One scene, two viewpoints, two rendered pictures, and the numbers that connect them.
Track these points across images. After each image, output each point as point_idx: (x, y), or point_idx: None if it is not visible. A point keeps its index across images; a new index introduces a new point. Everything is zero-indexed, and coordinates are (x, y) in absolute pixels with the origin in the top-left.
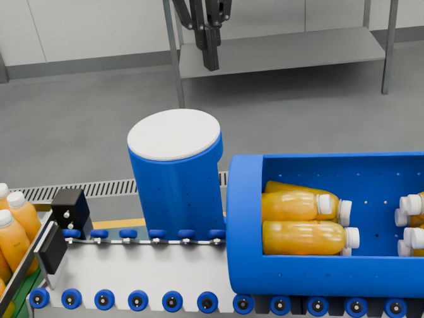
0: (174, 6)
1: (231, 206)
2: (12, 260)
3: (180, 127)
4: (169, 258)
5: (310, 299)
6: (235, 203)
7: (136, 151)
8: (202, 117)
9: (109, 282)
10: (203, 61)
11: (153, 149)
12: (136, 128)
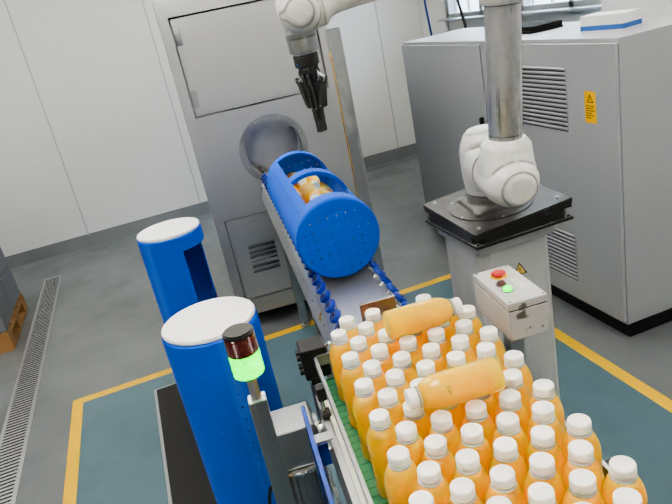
0: (321, 96)
1: (355, 198)
2: None
3: (201, 317)
4: (344, 307)
5: None
6: (353, 197)
7: (244, 321)
8: (181, 314)
9: None
10: (320, 129)
11: (240, 315)
12: (200, 338)
